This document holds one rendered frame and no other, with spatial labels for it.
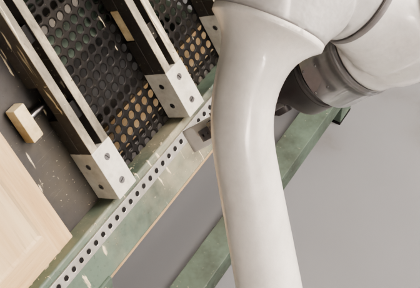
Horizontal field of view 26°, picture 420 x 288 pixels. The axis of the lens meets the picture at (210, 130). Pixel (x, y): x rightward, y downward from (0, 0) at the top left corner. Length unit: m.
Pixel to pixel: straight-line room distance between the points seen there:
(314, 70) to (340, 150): 2.37
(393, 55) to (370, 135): 2.51
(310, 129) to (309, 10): 2.35
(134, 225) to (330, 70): 1.17
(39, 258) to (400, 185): 1.63
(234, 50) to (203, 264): 2.00
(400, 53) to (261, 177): 0.17
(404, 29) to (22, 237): 1.20
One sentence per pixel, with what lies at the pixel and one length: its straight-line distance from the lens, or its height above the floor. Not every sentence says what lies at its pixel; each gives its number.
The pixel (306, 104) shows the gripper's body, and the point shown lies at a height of 1.77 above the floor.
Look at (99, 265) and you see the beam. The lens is 1.95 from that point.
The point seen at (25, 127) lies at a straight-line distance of 1.83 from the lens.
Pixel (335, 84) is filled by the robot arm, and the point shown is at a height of 1.82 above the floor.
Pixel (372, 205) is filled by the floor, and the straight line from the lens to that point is 3.13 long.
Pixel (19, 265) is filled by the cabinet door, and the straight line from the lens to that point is 1.86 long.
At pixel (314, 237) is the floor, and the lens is 3.02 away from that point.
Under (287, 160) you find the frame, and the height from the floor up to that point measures 0.18.
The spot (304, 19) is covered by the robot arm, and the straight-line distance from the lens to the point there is 0.74.
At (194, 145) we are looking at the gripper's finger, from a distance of 1.11.
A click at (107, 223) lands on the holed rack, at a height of 0.89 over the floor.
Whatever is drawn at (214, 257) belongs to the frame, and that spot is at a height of 0.18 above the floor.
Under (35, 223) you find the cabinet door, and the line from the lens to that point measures 1.87.
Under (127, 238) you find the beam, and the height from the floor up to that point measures 0.83.
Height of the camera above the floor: 2.45
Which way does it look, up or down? 48 degrees down
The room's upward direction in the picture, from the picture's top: straight up
